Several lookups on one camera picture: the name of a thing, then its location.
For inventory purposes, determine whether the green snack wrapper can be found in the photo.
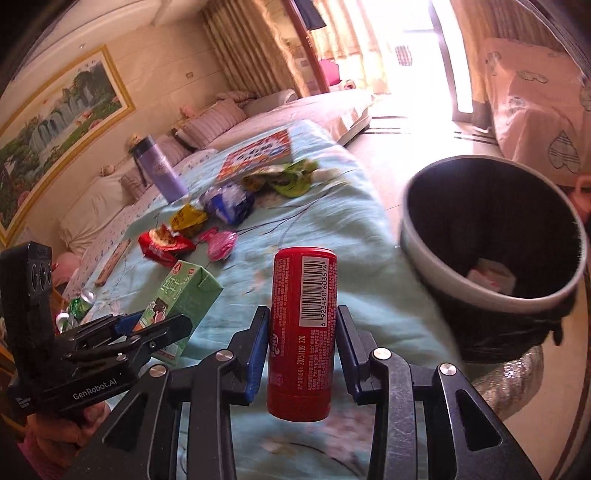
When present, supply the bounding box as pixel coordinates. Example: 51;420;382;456
240;159;318;198

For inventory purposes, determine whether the pink glitter wrapper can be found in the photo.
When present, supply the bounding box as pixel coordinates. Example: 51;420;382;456
198;227;238;262

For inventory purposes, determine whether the red snack wrapper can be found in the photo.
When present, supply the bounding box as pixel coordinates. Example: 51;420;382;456
137;224;195;268

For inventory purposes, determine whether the red picture book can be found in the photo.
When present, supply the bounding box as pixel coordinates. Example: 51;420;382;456
215;129;291;184

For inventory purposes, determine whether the pink heart pattern cover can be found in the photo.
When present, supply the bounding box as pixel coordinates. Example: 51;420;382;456
480;38;590;187

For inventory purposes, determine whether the pink sofa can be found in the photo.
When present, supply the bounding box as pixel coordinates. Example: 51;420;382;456
57;87;376;255

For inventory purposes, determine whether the red cylindrical can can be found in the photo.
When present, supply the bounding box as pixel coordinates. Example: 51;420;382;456
267;247;338;423

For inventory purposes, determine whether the striped pink pillow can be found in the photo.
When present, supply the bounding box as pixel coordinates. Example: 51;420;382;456
179;99;247;149

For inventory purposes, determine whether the person's left hand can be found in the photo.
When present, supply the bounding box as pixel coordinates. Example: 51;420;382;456
19;402;110;479

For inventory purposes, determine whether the blue plastic bag wrapper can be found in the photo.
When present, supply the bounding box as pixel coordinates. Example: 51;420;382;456
199;183;254;226

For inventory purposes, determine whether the beige curtain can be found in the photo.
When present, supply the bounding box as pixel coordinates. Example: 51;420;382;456
202;0;310;97

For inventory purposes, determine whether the green soda can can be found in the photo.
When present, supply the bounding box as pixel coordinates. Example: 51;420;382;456
68;288;96;323

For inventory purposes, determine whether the framed landscape painting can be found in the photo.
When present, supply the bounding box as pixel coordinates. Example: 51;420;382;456
1;45;135;246

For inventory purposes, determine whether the black round trash bin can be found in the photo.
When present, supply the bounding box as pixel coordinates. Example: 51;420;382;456
401;155;587;364

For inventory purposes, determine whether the purple thermos bottle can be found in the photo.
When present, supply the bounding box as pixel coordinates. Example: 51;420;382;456
130;136;188;203

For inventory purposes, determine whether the yellow snack wrapper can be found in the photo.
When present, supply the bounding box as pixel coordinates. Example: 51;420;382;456
170;204;208;238

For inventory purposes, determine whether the wooden stick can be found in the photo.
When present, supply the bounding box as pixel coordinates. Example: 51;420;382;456
94;239;131;287

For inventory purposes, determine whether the green drink carton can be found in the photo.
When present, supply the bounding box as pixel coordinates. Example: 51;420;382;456
134;260;223;365

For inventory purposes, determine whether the light blue floral tablecloth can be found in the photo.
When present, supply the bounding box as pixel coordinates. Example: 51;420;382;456
68;119;463;480

